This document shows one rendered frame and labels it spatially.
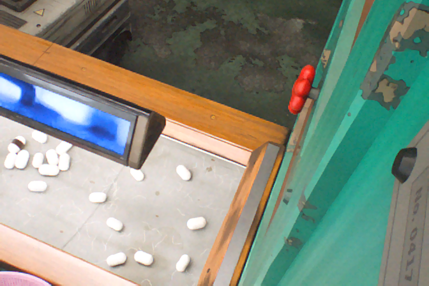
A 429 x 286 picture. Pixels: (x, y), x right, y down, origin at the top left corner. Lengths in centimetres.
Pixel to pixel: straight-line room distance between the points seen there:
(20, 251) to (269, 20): 186
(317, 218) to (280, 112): 182
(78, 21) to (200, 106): 89
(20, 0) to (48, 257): 107
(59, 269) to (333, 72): 59
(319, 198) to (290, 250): 5
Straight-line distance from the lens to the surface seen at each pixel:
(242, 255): 70
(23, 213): 89
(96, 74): 103
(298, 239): 19
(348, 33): 40
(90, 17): 179
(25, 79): 58
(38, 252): 83
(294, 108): 36
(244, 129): 93
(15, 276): 82
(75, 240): 85
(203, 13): 238
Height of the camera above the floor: 151
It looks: 53 degrees down
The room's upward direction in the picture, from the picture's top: 8 degrees clockwise
